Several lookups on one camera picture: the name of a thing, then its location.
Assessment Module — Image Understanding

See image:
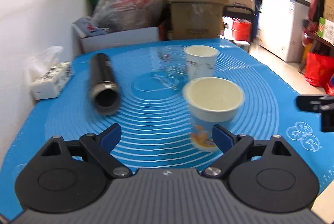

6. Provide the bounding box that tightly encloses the blue illustrated paper cup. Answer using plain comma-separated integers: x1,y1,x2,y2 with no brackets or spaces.
182,77,245,152

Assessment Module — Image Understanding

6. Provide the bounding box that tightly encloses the white printed paper cup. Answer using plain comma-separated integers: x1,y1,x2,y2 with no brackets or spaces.
184,45,219,81

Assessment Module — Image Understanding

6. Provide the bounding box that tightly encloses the clear glass cup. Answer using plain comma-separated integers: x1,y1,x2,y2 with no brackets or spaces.
154,45,187,90

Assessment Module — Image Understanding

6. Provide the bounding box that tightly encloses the red shopping bag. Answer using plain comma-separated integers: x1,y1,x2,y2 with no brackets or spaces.
305,52,334,87

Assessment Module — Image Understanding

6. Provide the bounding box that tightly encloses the black thermos flask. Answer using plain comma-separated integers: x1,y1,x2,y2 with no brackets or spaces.
89,53,121,115

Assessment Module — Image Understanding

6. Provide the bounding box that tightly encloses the white tissue pack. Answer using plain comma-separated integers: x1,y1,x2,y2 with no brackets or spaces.
25,46,74,101

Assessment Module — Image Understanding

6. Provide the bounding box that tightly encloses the white chest freezer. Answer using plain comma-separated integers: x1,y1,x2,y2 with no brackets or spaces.
257,0,310,63

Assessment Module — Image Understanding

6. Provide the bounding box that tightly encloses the white open carton box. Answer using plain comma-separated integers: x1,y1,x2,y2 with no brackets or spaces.
72,17,160,53

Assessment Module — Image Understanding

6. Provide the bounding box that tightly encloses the red bucket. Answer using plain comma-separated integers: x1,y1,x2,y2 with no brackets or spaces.
232,19,252,42

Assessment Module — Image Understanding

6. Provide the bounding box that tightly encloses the black chair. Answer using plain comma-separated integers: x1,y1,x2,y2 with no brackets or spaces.
223,5,255,43

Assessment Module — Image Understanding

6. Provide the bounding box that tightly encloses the lower cardboard box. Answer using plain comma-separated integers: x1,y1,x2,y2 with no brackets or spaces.
170,2,223,40

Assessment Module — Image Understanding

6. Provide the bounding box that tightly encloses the clear bag with red contents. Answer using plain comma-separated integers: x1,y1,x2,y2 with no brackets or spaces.
92,0,166,32

